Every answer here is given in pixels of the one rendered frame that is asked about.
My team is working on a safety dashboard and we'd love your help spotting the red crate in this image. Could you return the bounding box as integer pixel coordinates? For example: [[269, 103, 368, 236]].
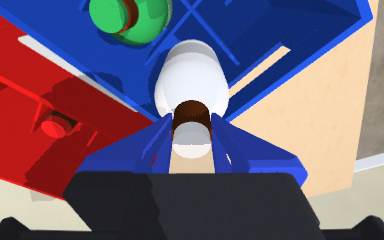
[[0, 15, 154, 201]]

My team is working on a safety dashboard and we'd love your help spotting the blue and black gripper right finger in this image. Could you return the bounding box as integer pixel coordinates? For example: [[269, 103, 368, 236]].
[[211, 112, 308, 187]]

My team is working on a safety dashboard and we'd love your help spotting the blue plastic crate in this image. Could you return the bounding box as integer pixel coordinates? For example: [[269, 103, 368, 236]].
[[0, 0, 336, 123]]

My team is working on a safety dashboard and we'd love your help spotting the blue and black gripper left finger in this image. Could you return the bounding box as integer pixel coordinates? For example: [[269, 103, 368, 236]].
[[74, 113, 173, 175]]

